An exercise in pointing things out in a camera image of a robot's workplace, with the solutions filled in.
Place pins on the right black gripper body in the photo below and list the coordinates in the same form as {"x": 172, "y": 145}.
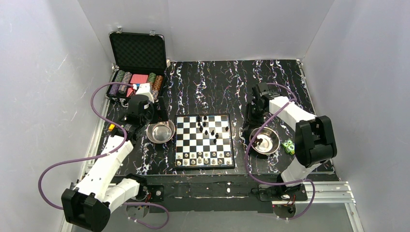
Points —
{"x": 251, "y": 120}

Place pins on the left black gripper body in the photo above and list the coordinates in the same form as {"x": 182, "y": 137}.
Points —
{"x": 159, "y": 113}

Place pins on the black and white chessboard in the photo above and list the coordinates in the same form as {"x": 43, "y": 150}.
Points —
{"x": 203, "y": 142}

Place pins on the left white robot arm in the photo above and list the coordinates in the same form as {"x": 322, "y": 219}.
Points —
{"x": 90, "y": 204}

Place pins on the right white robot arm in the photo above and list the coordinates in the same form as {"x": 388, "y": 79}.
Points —
{"x": 314, "y": 141}

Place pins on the steel bowl with chess pieces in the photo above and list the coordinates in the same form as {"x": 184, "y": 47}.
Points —
{"x": 270, "y": 144}

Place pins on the black chess pieces in bowl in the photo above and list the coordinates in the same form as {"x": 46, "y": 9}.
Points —
{"x": 257, "y": 141}

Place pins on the small steel bowl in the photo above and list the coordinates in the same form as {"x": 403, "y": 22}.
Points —
{"x": 161, "y": 132}

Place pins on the colourful toy block car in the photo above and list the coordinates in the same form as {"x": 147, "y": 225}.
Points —
{"x": 111, "y": 127}

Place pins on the black poker chip case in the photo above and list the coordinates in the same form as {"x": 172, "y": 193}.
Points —
{"x": 139, "y": 53}

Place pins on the green toy car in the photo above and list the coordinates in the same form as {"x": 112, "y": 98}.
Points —
{"x": 288, "y": 146}

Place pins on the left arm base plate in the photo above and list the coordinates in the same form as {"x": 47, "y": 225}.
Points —
{"x": 149, "y": 193}

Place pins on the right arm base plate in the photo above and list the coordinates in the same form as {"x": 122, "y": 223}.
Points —
{"x": 267, "y": 193}

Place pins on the aluminium frame rail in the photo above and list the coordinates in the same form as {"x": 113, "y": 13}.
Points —
{"x": 239, "y": 187}

